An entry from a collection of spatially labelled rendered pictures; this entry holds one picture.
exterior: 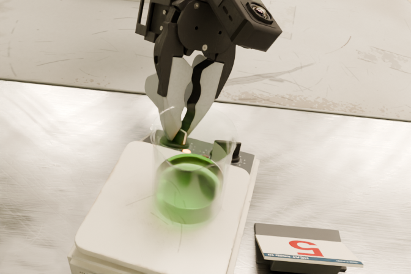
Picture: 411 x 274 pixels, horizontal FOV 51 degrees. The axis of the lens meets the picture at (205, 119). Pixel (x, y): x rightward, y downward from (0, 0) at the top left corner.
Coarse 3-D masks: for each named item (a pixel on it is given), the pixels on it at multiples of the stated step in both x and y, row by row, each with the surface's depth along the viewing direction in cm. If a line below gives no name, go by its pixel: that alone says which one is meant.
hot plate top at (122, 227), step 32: (128, 160) 39; (128, 192) 36; (96, 224) 34; (128, 224) 34; (160, 224) 34; (224, 224) 35; (96, 256) 32; (128, 256) 32; (160, 256) 32; (192, 256) 32; (224, 256) 33
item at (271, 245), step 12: (264, 240) 42; (276, 240) 43; (288, 240) 43; (300, 240) 43; (276, 252) 39; (288, 252) 40; (300, 252) 40; (312, 252) 40; (324, 252) 41; (336, 252) 41; (348, 252) 41
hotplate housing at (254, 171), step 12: (252, 168) 44; (252, 180) 42; (252, 192) 40; (240, 228) 37; (240, 240) 36; (72, 252) 34; (72, 264) 34; (84, 264) 34; (96, 264) 34; (108, 264) 33
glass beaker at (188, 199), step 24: (168, 120) 33; (192, 120) 34; (216, 120) 33; (168, 144) 35; (192, 144) 36; (216, 144) 35; (168, 168) 30; (216, 168) 30; (168, 192) 31; (192, 192) 31; (216, 192) 32; (168, 216) 33; (192, 216) 33; (216, 216) 35
